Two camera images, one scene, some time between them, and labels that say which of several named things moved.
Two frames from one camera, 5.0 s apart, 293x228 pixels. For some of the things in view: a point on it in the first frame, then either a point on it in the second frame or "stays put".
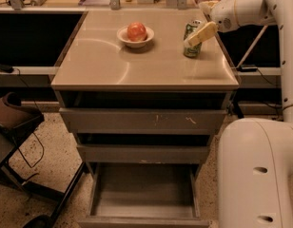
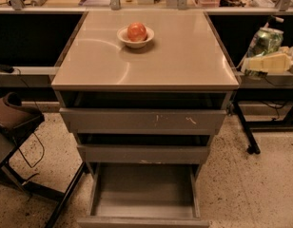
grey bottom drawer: (144, 195) stays put
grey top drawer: (144, 112) stays put
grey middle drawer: (144, 148) stays put
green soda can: (190, 50) → (263, 41)
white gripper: (223, 16) → (270, 64)
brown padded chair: (13, 122) stays put
